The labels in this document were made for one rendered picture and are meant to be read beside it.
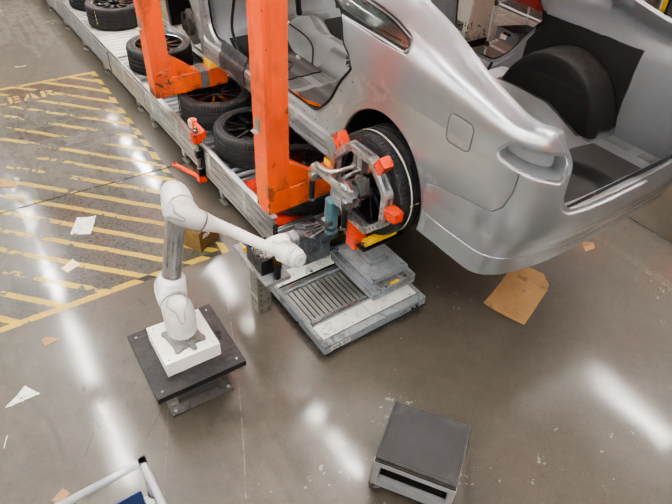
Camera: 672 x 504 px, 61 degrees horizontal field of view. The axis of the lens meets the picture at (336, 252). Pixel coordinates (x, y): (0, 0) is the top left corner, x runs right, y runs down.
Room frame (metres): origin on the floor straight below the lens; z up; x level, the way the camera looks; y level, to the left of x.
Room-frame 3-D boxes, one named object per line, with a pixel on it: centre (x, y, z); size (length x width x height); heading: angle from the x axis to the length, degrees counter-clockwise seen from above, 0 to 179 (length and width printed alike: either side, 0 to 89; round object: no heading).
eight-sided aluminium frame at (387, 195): (2.86, -0.12, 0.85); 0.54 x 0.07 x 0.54; 37
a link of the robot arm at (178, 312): (2.01, 0.81, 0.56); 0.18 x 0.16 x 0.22; 28
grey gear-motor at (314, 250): (3.08, 0.09, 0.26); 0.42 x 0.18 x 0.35; 127
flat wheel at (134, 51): (5.79, 1.97, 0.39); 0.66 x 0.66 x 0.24
